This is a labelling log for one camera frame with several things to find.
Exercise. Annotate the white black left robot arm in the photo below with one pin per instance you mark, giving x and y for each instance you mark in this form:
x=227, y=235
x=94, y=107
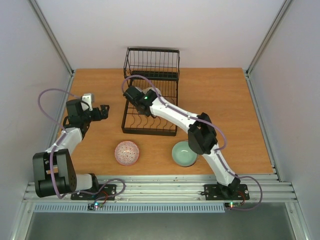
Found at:
x=53, y=170

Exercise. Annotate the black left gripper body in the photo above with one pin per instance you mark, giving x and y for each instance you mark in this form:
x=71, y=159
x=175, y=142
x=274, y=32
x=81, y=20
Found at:
x=97, y=117

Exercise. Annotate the right LED circuit board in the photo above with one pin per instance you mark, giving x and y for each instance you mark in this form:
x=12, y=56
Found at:
x=233, y=205

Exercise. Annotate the black wire dish rack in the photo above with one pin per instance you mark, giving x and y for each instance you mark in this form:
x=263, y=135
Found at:
x=149, y=72

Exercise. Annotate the right aluminium corner post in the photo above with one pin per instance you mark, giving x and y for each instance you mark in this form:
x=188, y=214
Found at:
x=269, y=34

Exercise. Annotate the led circuit board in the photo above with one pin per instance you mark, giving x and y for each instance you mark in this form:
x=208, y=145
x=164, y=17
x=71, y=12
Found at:
x=233, y=205
x=96, y=206

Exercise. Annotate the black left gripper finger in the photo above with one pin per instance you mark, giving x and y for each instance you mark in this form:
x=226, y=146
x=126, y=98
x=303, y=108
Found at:
x=104, y=115
x=104, y=108

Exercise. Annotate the celadon green bowl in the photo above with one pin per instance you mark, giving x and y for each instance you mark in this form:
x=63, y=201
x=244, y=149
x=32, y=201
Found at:
x=182, y=154

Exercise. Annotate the aluminium front rail frame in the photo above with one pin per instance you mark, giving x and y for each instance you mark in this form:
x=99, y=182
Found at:
x=271, y=213

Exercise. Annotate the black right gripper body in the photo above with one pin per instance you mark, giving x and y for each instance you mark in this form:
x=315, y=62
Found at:
x=144, y=111

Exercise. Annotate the red patterned bowl blue outside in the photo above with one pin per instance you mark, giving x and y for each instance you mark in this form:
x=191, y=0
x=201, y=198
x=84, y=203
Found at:
x=127, y=153

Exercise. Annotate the left LED circuit board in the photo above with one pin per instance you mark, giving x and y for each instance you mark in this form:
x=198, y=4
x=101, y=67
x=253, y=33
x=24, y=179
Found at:
x=96, y=206

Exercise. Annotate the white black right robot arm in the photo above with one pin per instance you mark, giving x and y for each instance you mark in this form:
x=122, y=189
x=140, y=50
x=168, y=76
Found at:
x=201, y=133

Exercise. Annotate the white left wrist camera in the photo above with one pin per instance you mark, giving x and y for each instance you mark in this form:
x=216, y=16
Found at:
x=87, y=101

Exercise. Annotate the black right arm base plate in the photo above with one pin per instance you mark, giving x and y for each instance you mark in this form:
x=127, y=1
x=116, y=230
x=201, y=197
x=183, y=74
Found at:
x=216, y=192

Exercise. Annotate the light blue slotted cable duct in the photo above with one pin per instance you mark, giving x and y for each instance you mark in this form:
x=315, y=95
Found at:
x=129, y=208

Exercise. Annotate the left aluminium corner post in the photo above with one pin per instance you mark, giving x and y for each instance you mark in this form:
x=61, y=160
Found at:
x=49, y=32

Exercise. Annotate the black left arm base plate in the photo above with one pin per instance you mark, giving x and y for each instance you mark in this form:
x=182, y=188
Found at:
x=91, y=194

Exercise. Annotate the aluminium corner post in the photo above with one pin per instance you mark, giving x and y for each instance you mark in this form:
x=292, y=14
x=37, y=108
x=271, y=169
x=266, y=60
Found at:
x=269, y=34
x=49, y=32

